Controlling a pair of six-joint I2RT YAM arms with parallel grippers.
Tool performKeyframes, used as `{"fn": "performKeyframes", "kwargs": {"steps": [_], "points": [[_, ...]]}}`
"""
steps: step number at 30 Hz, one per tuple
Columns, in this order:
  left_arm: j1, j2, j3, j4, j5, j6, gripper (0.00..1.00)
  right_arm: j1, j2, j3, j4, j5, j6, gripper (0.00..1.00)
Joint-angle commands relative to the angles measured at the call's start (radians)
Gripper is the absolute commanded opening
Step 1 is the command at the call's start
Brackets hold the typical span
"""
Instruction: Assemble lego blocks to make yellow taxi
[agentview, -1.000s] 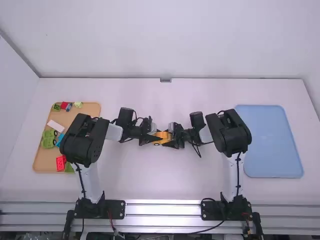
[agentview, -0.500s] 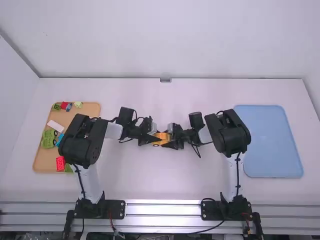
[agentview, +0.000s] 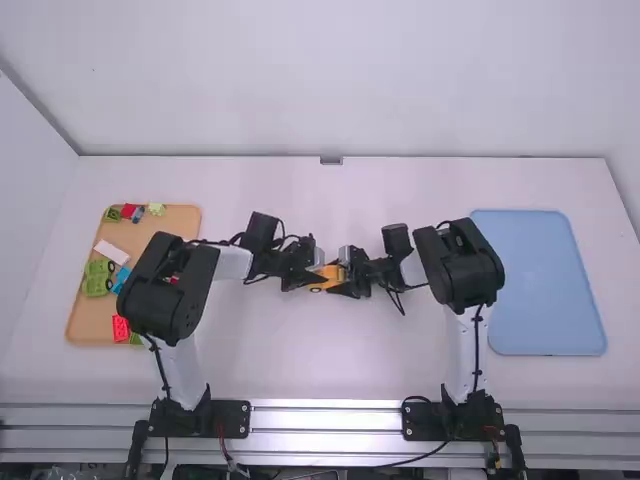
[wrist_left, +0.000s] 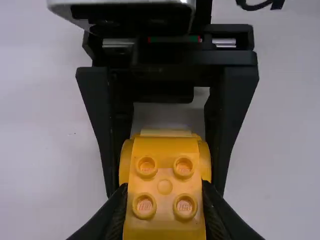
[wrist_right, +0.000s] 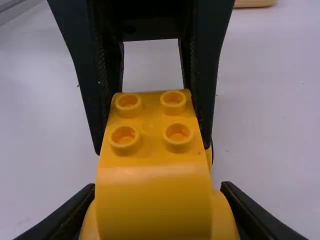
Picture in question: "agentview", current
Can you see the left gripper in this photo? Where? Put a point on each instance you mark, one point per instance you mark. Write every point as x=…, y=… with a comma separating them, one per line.
x=297, y=262

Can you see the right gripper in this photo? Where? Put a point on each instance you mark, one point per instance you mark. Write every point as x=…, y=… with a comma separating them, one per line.
x=361, y=272

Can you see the yellow toy car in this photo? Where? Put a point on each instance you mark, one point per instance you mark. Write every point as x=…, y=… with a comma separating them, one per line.
x=330, y=274

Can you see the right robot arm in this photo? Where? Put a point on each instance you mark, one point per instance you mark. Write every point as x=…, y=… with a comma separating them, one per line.
x=465, y=265

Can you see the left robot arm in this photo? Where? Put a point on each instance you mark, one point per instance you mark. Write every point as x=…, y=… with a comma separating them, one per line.
x=165, y=285

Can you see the tan tray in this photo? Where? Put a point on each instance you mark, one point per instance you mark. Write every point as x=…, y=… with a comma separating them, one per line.
x=165, y=222

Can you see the light green toy brick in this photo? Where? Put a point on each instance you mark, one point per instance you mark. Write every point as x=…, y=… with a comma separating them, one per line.
x=157, y=208

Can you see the silver rails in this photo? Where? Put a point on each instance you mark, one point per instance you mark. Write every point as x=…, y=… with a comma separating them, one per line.
x=325, y=425

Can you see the red toy brick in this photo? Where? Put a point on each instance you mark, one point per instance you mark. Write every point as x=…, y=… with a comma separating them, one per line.
x=120, y=328
x=129, y=211

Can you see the blue mat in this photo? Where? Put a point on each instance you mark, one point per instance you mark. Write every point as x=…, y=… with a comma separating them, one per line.
x=537, y=280

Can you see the light blue toy brick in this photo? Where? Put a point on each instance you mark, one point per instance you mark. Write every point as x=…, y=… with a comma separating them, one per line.
x=121, y=280

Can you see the white toy brick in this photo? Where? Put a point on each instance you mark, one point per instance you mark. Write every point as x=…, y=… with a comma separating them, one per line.
x=111, y=251

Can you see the dark green toy brick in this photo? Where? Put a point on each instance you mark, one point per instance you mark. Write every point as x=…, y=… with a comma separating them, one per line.
x=112, y=214

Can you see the lime green toy car base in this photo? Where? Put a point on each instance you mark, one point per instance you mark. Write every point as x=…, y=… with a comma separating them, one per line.
x=100, y=268
x=96, y=287

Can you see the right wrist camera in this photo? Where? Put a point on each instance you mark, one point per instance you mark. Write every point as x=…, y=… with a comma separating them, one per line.
x=345, y=256

